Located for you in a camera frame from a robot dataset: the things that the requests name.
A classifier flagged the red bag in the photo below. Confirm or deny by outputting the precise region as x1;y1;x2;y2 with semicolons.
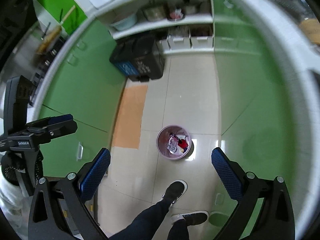
178;139;189;152

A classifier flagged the clear plastic water bottle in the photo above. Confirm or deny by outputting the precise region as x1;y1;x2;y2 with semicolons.
167;133;178;154

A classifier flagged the black pedal trash bin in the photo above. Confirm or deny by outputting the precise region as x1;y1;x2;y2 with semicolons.
109;35;165;82

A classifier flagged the purple round trash bin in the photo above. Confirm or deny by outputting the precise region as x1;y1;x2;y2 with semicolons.
156;125;194;161

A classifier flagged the black dotted work glove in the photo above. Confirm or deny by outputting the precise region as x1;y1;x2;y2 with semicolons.
0;152;45;188

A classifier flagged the orange floor mat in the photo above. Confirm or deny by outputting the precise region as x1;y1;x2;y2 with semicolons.
112;85;148;149

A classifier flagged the black right shoe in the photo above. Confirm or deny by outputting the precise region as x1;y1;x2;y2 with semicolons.
171;211;209;226

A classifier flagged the black shoe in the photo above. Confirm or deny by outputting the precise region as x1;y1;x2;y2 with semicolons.
162;180;188;205
171;211;209;226

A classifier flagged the dark trouser leg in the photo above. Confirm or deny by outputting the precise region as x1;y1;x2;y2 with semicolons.
110;199;189;240

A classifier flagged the black left shoe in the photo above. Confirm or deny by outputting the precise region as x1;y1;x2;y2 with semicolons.
162;180;188;205

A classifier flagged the light blue basin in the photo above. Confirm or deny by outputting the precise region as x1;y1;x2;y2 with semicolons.
110;12;138;31

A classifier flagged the white storage box left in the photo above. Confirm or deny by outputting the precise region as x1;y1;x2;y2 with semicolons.
167;35;191;50

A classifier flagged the white storage box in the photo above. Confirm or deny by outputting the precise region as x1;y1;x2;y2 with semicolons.
167;35;191;50
190;35;214;49

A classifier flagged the white storage box right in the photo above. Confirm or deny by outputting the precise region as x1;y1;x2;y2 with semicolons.
190;35;214;49

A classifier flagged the white shelf unit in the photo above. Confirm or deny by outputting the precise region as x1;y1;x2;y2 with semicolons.
94;0;214;55

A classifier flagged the broom with wooden handle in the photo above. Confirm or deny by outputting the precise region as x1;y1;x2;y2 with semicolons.
36;5;76;55

